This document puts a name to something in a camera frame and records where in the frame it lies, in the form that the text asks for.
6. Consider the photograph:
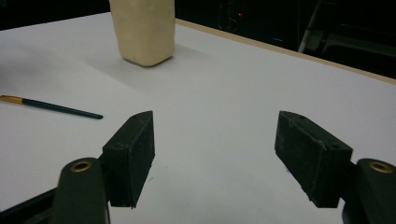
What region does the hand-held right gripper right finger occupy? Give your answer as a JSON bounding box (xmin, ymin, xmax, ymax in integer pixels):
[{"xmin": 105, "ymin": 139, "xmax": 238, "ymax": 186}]
[{"xmin": 275, "ymin": 110, "xmax": 354, "ymax": 209}]

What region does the white paper sheet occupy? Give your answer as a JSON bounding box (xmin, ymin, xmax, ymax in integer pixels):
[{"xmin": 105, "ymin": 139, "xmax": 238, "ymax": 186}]
[{"xmin": 0, "ymin": 12, "xmax": 396, "ymax": 224}]

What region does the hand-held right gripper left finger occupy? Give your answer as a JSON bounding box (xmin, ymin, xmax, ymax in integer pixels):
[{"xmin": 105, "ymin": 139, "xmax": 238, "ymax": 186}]
[{"xmin": 102, "ymin": 110, "xmax": 156, "ymax": 209}]

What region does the white desk leg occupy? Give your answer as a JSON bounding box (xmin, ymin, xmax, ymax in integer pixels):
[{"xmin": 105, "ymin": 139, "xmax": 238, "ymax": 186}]
[{"xmin": 297, "ymin": 0, "xmax": 325, "ymax": 53}]

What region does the dark green paintbrush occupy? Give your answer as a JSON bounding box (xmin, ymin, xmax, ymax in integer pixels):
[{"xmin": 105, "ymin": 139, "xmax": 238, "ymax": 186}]
[{"xmin": 0, "ymin": 94, "xmax": 105, "ymax": 120}]

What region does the cream square ceramic cup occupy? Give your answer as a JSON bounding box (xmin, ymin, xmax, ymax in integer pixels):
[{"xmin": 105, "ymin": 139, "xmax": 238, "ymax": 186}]
[{"xmin": 107, "ymin": 0, "xmax": 177, "ymax": 67}]

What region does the dark box with red light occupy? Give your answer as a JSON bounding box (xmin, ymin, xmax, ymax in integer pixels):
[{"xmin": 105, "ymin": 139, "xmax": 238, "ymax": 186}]
[{"xmin": 218, "ymin": 0, "xmax": 250, "ymax": 32}]

